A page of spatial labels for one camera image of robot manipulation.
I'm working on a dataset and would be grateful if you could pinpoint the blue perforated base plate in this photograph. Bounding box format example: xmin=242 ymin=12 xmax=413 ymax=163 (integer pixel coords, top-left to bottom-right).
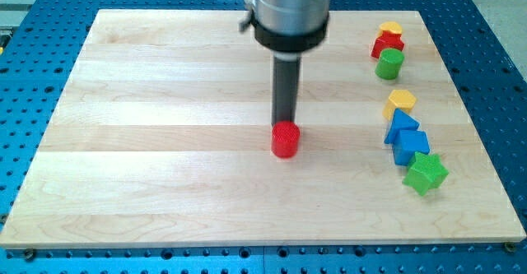
xmin=1 ymin=0 xmax=526 ymax=273

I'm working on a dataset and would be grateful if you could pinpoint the blue triangle block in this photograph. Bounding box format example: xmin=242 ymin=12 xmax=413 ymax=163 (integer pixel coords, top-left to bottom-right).
xmin=384 ymin=109 xmax=420 ymax=144

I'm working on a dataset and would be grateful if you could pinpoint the green star block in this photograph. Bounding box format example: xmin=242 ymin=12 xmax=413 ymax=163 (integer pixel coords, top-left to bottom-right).
xmin=402 ymin=151 xmax=449 ymax=196

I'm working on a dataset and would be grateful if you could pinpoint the yellow hexagon block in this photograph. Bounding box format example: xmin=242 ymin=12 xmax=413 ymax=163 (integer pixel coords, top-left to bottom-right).
xmin=382 ymin=90 xmax=417 ymax=120

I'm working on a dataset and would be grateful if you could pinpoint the red cylinder block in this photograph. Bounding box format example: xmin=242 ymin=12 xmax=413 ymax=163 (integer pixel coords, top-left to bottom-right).
xmin=271 ymin=121 xmax=301 ymax=158

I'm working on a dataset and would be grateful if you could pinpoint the green cylinder block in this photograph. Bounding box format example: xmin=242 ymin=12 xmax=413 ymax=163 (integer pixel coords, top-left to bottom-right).
xmin=375 ymin=48 xmax=405 ymax=80

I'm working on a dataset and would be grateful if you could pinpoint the light wooden board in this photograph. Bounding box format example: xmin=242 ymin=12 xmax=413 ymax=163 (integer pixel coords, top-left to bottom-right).
xmin=1 ymin=10 xmax=525 ymax=249

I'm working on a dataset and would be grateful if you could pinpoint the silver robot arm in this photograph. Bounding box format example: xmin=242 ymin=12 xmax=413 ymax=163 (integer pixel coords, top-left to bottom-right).
xmin=239 ymin=0 xmax=330 ymax=125

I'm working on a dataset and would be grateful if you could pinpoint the yellow half-round block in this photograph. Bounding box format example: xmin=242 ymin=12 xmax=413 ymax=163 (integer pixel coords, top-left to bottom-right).
xmin=377 ymin=21 xmax=403 ymax=37

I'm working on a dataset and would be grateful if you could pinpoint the blue cube block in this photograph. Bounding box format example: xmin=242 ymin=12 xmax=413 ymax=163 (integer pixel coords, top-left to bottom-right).
xmin=392 ymin=130 xmax=430 ymax=165

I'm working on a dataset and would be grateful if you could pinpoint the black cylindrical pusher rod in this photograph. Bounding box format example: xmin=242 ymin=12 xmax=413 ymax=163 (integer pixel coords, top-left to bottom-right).
xmin=271 ymin=55 xmax=301 ymax=126

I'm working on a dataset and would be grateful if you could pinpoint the red star block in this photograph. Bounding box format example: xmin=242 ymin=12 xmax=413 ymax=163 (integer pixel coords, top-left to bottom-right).
xmin=371 ymin=31 xmax=405 ymax=58

